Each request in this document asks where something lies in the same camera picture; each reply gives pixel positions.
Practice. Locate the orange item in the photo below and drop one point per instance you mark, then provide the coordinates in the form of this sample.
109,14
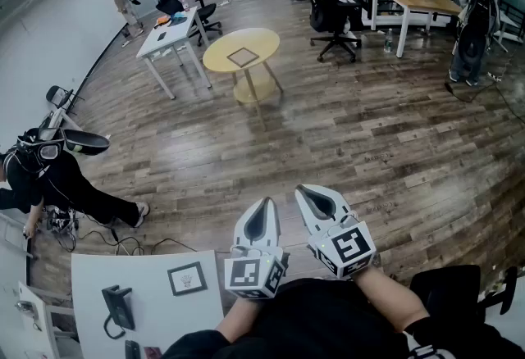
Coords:
161,21

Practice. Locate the black phone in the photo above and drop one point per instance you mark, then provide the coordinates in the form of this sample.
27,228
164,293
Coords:
162,36

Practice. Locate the person's left forearm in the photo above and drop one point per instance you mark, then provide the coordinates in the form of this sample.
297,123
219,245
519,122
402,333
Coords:
242,318

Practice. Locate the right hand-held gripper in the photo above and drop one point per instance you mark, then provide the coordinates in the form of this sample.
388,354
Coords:
348,251

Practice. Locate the small black office chair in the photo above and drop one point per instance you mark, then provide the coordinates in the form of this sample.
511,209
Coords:
207,15

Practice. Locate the blue cloth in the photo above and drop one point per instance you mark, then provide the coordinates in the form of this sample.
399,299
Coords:
178,18

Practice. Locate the large black office chair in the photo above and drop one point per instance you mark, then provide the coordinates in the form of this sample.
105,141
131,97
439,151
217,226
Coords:
332,15

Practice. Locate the person's right forearm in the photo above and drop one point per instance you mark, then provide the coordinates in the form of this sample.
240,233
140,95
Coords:
389,300

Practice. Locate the black backpack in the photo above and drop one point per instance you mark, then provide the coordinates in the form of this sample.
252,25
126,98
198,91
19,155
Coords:
169,3

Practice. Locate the black folding chair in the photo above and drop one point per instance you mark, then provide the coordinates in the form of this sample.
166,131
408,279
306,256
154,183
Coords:
57,95

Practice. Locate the white rectangular desk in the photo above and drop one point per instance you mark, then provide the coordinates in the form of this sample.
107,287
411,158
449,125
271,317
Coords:
174,39

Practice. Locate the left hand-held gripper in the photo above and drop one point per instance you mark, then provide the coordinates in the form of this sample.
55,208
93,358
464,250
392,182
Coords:
250,275

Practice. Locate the small black framed picture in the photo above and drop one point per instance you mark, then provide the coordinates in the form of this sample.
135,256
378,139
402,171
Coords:
187,278

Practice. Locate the round yellow table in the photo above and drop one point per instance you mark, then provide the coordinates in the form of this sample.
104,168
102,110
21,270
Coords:
219,58

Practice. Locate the dark framed picture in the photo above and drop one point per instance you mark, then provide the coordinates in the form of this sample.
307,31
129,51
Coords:
243,57

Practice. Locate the white table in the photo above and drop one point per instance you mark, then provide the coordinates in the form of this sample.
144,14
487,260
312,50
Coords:
143,316

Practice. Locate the clear water bottle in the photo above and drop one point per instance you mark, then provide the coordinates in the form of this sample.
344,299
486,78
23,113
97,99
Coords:
388,42

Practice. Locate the person's black shirt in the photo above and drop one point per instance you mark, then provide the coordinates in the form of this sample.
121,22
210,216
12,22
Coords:
320,320

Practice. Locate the black smartphone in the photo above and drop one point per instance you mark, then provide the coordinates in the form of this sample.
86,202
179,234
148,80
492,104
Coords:
132,350

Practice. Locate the black desk telephone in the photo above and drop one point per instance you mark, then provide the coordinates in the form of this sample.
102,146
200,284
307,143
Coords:
119,308

